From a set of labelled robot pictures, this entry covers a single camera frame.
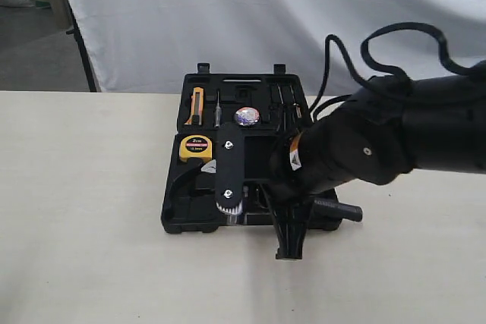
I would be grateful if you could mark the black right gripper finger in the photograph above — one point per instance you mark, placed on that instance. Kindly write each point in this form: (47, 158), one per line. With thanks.
(279, 218)
(301, 215)

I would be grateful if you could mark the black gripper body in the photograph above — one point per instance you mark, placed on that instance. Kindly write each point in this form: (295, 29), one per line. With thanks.
(339, 148)

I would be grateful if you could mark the claw hammer black grip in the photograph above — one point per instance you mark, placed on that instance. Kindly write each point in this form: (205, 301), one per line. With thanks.
(327, 212)

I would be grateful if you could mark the chrome adjustable wrench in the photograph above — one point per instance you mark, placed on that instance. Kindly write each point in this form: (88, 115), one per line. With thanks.
(209, 167)

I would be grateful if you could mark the black electrical tape roll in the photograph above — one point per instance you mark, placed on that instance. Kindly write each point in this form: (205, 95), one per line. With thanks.
(246, 116)

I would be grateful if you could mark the black plastic tool case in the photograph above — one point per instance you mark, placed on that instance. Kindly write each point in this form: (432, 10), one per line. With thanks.
(189, 203)

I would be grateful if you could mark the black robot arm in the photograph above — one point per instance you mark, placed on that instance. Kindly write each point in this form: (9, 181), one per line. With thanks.
(435, 124)

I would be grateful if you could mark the short yellow black screwdriver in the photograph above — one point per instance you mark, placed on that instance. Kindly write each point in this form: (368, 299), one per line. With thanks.
(296, 106)

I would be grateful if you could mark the long yellow black screwdriver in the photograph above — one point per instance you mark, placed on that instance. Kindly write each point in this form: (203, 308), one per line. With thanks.
(284, 107)

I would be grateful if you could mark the yellow tape measure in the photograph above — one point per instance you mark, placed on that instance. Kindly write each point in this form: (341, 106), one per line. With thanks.
(196, 146)

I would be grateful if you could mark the clear tester screwdriver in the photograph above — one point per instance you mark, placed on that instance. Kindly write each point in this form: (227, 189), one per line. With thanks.
(218, 111)

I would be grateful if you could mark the orange utility knife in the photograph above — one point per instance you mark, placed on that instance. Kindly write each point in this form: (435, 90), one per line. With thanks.
(197, 107)

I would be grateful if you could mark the white backdrop cloth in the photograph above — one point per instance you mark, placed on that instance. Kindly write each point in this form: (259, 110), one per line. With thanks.
(150, 45)

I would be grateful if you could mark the black backdrop stand pole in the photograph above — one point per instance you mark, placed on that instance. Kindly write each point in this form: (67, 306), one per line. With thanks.
(88, 71)

